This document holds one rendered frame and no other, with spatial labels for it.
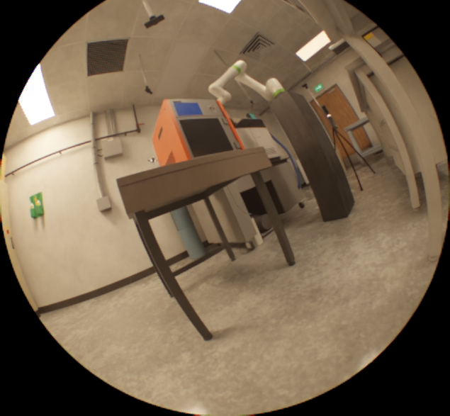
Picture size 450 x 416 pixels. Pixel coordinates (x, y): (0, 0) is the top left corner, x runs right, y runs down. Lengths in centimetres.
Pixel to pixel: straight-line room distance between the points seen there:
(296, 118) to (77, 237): 283
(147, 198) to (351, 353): 76
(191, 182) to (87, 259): 211
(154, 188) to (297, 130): 117
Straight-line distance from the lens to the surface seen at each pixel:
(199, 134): 82
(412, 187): 110
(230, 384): 60
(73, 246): 253
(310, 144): 135
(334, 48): 101
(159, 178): 55
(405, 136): 114
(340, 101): 495
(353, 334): 59
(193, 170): 59
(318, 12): 59
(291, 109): 142
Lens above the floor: 51
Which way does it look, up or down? 4 degrees up
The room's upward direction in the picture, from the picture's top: 24 degrees counter-clockwise
